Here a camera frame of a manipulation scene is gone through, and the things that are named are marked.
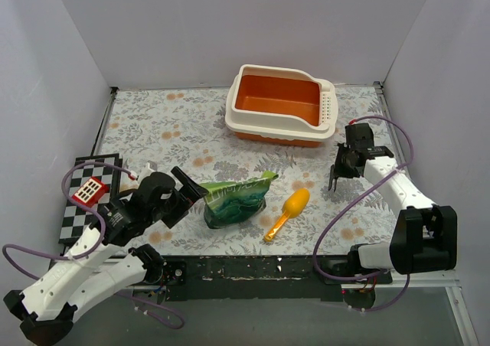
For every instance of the yellow plastic litter scoop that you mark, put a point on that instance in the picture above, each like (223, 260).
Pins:
(292, 208)

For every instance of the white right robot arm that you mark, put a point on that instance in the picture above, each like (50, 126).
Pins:
(425, 234)

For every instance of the floral patterned table mat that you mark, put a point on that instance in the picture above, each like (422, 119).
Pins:
(186, 128)

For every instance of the red white toy block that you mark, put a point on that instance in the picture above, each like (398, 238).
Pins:
(90, 192)

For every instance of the white and orange litter box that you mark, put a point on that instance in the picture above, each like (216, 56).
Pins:
(281, 105)

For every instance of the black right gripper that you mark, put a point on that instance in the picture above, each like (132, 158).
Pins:
(341, 163)

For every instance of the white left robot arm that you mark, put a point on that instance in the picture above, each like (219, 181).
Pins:
(49, 308)

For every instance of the green cat litter bag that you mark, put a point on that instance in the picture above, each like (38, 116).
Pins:
(234, 202)

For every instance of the black white checkerboard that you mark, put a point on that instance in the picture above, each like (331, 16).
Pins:
(75, 218)

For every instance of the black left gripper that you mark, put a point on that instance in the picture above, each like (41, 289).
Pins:
(183, 199)

